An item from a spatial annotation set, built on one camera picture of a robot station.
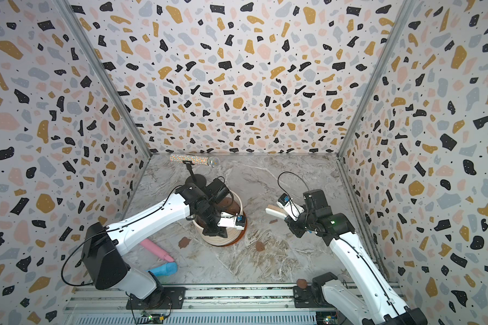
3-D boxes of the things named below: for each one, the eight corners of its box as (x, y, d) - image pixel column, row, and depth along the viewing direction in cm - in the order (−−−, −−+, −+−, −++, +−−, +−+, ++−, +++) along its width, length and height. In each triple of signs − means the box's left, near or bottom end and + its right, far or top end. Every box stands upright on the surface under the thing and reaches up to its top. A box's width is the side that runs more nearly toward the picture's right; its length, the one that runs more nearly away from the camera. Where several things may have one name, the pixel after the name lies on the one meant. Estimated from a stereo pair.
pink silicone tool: (142, 245, 89) (139, 243, 86) (148, 239, 91) (145, 236, 88) (170, 265, 83) (168, 263, 81) (176, 257, 85) (174, 255, 83)
